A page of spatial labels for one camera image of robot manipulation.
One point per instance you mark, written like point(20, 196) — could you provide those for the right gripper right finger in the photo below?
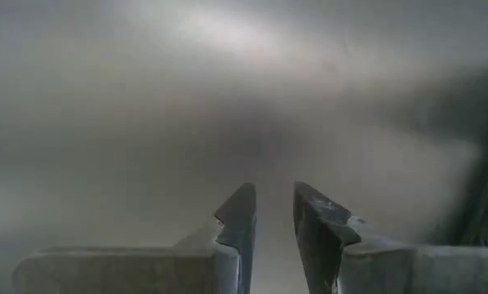
point(358, 269)

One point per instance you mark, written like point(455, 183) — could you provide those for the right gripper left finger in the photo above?
point(203, 269)

